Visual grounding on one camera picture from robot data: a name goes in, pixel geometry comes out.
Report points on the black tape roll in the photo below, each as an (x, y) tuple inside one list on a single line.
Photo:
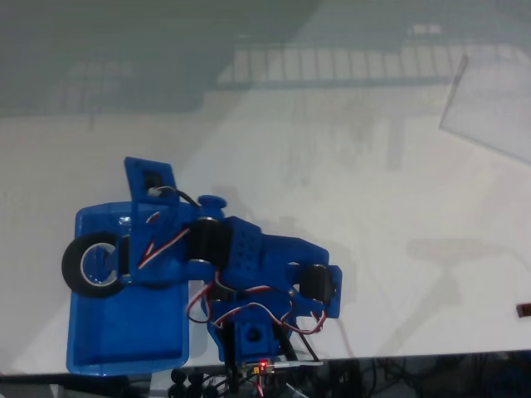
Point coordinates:
[(71, 265)]

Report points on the blue plastic bin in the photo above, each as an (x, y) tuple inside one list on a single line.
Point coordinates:
[(124, 327)]

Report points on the black table clamp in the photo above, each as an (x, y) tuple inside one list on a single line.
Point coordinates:
[(178, 376)]

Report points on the motor controller board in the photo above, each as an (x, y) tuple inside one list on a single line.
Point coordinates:
[(259, 367)]

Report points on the small brown object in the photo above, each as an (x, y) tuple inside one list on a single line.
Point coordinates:
[(523, 311)]

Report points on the clear plastic sheet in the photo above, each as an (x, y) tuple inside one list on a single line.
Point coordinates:
[(493, 108)]

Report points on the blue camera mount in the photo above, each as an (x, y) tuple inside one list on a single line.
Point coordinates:
[(164, 174)]

